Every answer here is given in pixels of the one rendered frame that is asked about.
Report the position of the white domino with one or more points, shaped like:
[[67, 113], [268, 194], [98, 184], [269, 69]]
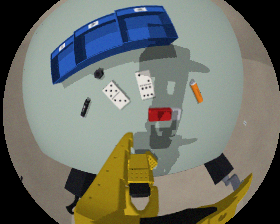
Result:
[[145, 84], [116, 95]]

